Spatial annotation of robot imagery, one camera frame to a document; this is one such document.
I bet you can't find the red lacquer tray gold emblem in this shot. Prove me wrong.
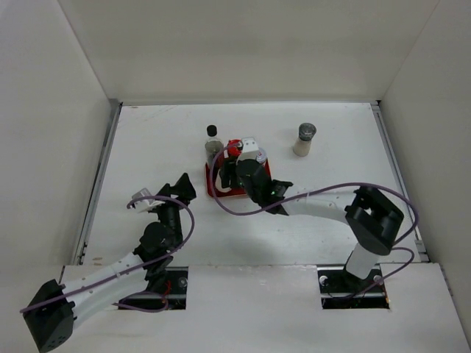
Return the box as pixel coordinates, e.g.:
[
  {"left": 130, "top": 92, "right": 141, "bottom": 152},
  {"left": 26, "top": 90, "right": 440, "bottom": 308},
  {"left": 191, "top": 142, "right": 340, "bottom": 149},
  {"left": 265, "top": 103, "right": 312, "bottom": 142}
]
[{"left": 204, "top": 154, "right": 273, "bottom": 200}]

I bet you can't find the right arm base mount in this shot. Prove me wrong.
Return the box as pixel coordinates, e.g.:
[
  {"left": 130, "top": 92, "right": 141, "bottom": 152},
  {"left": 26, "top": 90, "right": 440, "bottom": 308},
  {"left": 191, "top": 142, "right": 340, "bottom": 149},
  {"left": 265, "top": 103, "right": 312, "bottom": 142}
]
[{"left": 317, "top": 266, "right": 389, "bottom": 310}]

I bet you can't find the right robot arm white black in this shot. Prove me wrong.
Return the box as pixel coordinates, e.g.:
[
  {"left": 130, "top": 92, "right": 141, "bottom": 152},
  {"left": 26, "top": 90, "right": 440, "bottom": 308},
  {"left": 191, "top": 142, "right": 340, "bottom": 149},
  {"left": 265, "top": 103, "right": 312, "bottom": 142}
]
[{"left": 235, "top": 159, "right": 404, "bottom": 291}]

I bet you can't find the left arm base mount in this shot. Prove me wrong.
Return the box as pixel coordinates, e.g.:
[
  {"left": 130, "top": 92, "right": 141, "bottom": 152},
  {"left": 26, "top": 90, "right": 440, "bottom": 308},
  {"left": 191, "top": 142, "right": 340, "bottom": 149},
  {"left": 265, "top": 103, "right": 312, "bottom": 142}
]
[{"left": 116, "top": 267, "right": 188, "bottom": 313}]

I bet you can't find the small jar white lid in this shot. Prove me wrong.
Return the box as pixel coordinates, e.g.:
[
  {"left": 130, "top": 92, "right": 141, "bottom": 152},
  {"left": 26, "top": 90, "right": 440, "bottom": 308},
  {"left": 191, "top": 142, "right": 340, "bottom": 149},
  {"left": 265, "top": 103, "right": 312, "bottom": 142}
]
[{"left": 256, "top": 148, "right": 267, "bottom": 165}]

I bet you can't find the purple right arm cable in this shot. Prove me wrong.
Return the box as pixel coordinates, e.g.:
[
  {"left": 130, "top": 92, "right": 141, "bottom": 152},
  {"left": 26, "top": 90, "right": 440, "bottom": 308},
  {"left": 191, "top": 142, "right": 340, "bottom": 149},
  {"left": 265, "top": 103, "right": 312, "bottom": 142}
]
[{"left": 210, "top": 143, "right": 421, "bottom": 299}]

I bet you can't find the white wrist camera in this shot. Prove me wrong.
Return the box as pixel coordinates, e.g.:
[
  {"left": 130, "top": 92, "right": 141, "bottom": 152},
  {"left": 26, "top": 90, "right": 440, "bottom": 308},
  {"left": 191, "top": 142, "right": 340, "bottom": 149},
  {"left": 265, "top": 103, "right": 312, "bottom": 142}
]
[
  {"left": 238, "top": 137, "right": 259, "bottom": 162},
  {"left": 130, "top": 188, "right": 164, "bottom": 213}
]

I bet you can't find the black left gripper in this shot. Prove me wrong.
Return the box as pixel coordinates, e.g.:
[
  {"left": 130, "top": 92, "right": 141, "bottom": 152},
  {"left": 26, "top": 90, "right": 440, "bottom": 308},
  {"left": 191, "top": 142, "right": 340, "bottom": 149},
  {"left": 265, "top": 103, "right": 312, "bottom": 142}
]
[{"left": 150, "top": 174, "right": 195, "bottom": 249}]

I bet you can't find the soy sauce bottle red label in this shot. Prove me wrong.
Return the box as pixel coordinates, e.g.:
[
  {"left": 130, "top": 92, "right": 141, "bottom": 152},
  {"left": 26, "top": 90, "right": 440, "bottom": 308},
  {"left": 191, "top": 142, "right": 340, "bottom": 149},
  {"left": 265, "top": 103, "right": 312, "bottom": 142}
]
[{"left": 205, "top": 124, "right": 224, "bottom": 167}]

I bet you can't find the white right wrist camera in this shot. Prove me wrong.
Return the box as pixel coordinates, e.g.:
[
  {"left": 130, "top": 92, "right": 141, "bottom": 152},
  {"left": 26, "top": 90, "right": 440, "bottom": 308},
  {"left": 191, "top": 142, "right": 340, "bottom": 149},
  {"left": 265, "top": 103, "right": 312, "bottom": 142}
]
[{"left": 238, "top": 137, "right": 259, "bottom": 162}]

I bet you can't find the white shaker black knob lid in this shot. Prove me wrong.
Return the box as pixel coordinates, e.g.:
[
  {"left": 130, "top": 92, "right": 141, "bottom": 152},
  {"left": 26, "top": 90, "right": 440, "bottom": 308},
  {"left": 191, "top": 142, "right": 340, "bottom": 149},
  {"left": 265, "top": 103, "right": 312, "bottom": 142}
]
[{"left": 219, "top": 167, "right": 231, "bottom": 193}]

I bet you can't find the salt grinder black clear top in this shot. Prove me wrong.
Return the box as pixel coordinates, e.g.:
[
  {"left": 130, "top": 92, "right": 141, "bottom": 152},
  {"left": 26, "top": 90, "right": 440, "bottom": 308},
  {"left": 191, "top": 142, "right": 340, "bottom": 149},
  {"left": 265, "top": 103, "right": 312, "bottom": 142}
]
[{"left": 293, "top": 123, "right": 317, "bottom": 157}]

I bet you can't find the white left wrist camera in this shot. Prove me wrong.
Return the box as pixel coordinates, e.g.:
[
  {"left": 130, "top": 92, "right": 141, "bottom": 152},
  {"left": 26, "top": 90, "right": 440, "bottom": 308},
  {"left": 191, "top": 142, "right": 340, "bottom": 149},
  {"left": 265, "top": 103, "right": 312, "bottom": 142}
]
[{"left": 130, "top": 188, "right": 164, "bottom": 213}]

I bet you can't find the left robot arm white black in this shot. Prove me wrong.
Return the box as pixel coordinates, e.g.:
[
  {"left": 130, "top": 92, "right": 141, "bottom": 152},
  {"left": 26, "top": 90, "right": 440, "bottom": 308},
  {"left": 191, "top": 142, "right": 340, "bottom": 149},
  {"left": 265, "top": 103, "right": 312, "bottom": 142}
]
[{"left": 21, "top": 173, "right": 196, "bottom": 352}]

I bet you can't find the red lid sauce jar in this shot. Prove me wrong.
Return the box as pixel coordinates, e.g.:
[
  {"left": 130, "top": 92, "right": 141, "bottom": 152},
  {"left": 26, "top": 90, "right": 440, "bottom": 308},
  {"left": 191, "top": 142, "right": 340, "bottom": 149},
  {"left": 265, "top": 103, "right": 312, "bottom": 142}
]
[{"left": 227, "top": 139, "right": 243, "bottom": 159}]

